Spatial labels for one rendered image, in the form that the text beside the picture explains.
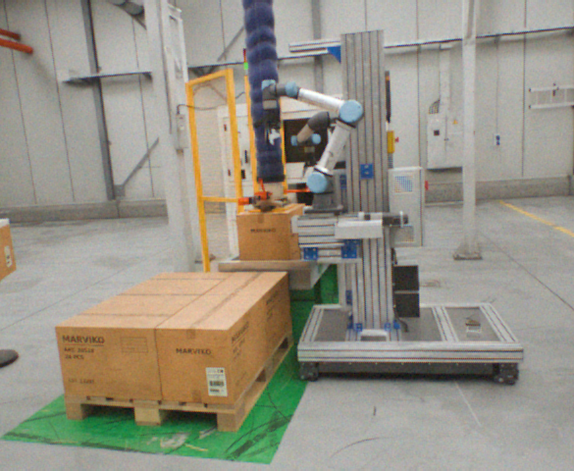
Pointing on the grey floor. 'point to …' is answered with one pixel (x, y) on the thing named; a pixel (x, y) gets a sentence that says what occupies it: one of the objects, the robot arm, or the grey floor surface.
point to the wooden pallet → (232, 420)
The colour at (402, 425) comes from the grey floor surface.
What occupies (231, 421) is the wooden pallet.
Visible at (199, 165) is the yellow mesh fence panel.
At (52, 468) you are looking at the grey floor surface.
